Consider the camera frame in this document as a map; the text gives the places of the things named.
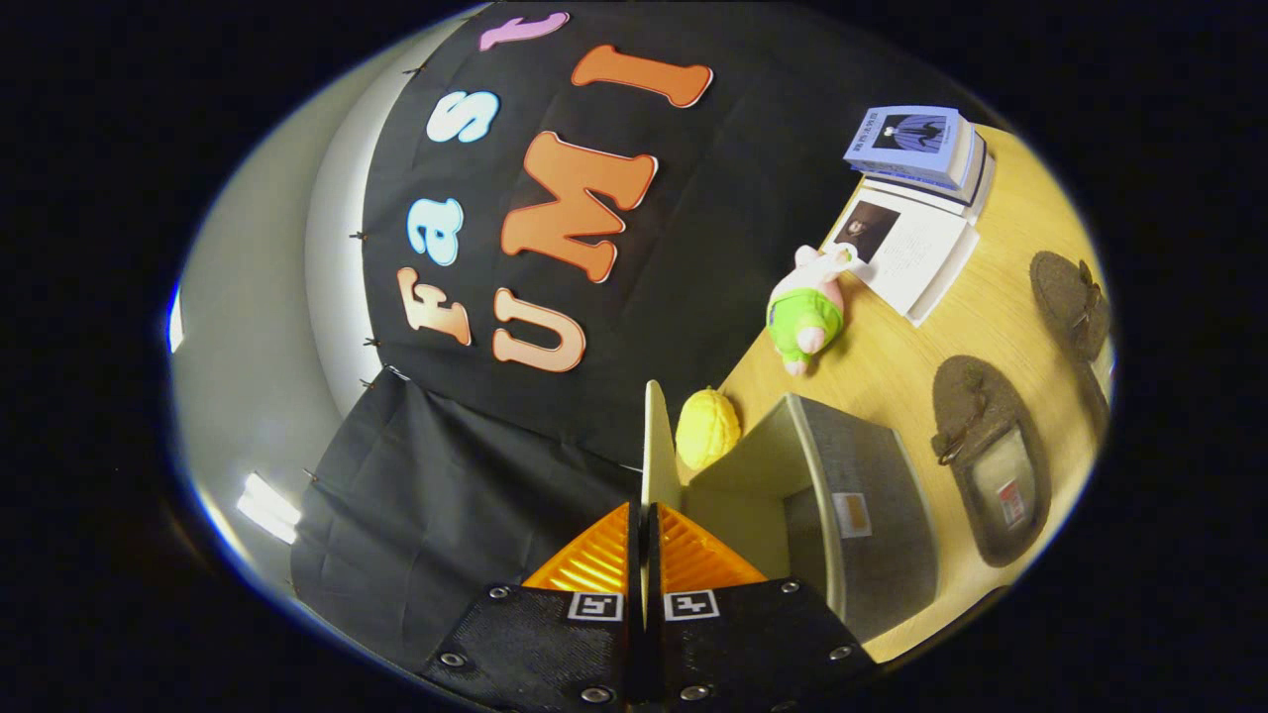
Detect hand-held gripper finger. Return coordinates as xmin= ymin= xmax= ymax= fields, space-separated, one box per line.
xmin=421 ymin=500 xmax=643 ymax=713
xmin=646 ymin=503 xmax=878 ymax=713

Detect grey fabric storage box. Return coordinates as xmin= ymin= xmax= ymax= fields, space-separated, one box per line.
xmin=640 ymin=380 xmax=940 ymax=645

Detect brown shoe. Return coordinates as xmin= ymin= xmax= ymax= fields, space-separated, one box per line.
xmin=1030 ymin=251 xmax=1112 ymax=362
xmin=931 ymin=355 xmax=1051 ymax=567

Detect yellow plush ball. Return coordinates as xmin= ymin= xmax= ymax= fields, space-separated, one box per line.
xmin=676 ymin=388 xmax=742 ymax=470

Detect pink plush toy green shirt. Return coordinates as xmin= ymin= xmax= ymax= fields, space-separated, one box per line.
xmin=766 ymin=243 xmax=858 ymax=377

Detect white book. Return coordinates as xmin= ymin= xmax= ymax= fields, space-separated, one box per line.
xmin=822 ymin=183 xmax=982 ymax=328

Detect dark-covered book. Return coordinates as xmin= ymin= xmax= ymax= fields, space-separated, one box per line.
xmin=862 ymin=129 xmax=996 ymax=215

